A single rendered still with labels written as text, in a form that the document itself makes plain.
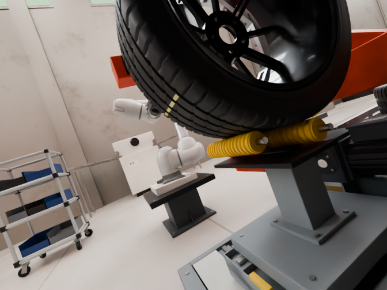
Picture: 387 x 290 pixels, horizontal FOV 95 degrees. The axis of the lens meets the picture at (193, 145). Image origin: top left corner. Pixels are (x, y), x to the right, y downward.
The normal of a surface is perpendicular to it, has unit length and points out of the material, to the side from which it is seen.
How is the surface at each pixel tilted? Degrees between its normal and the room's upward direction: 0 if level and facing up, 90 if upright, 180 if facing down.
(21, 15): 90
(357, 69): 90
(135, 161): 90
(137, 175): 90
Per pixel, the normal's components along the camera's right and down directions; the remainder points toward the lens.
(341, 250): -0.36, -0.93
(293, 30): -0.93, 0.12
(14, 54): 0.36, -0.12
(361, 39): -0.87, 0.33
